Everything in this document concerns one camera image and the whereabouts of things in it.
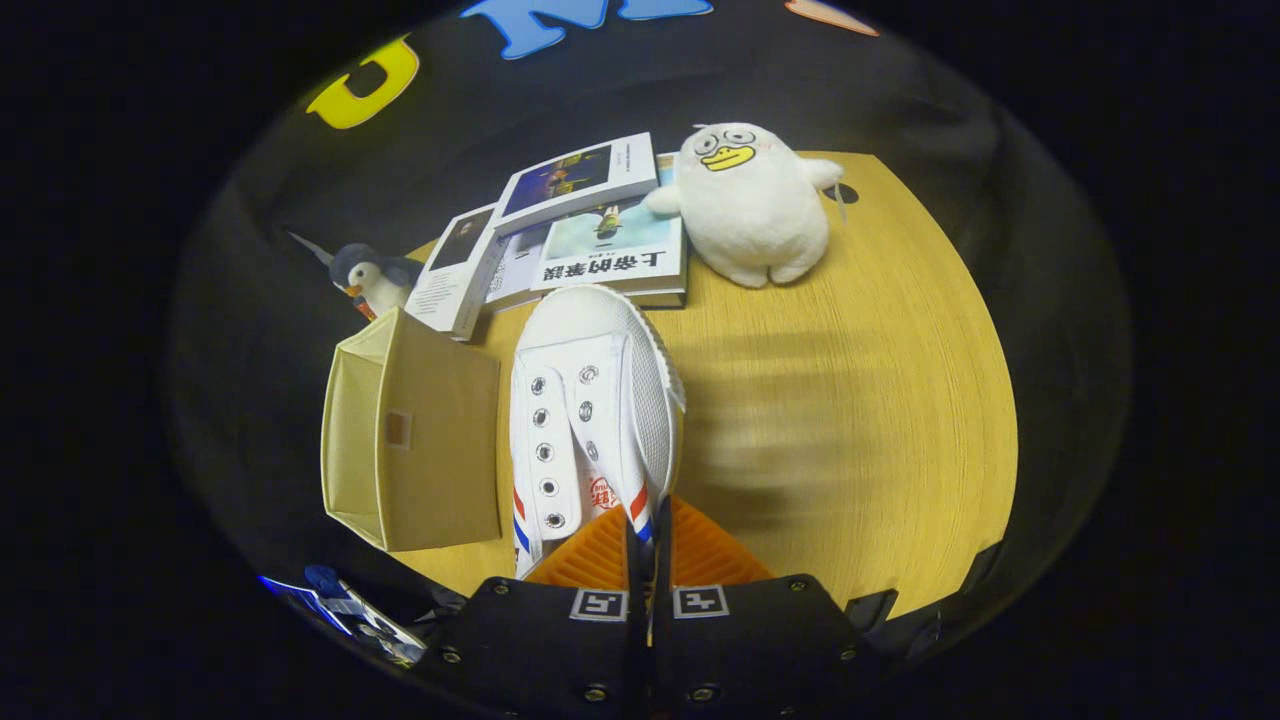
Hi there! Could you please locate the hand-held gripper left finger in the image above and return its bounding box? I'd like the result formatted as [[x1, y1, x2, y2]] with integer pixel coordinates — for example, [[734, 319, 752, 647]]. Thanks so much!
[[415, 505, 646, 720]]

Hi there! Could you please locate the white canvas shoe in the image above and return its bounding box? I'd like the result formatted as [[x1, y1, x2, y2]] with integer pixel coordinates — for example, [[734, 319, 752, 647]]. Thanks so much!
[[508, 284, 688, 581]]

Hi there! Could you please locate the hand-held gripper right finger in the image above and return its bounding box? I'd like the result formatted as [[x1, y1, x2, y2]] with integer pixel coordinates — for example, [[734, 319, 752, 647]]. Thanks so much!
[[650, 495, 886, 720]]

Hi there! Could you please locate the book with dark blue cover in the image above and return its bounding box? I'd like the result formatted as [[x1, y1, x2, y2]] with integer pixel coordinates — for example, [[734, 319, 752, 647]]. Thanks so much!
[[493, 132, 661, 238]]

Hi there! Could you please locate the plain white text book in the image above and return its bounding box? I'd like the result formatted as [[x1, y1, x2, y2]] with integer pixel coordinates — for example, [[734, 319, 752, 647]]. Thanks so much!
[[485, 225, 551, 311]]

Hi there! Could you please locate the beige fabric storage box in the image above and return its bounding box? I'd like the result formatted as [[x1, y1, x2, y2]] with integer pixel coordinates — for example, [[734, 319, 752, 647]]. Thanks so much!
[[320, 306, 503, 553]]

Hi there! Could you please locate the blue penguin plush toy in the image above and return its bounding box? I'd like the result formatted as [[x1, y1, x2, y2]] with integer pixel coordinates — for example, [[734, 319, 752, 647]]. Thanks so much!
[[328, 243, 426, 321]]

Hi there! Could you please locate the black backdrop cloth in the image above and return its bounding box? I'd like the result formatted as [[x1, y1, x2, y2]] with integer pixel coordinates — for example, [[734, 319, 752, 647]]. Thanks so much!
[[165, 0, 1136, 641]]

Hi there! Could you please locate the white book with portrait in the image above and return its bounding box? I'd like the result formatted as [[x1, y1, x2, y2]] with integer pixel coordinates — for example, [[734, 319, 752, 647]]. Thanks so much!
[[405, 203, 506, 341]]

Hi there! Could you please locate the computer monitor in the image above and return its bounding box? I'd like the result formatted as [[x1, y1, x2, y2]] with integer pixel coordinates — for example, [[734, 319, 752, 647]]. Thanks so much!
[[258, 570, 346, 633]]

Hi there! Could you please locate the white duck plush toy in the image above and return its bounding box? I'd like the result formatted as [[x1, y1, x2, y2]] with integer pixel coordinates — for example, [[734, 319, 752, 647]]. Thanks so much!
[[643, 122, 846, 289]]

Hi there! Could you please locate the book with pale blue cover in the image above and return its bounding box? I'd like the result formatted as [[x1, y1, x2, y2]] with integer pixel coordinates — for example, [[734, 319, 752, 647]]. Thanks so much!
[[530, 195, 689, 309]]

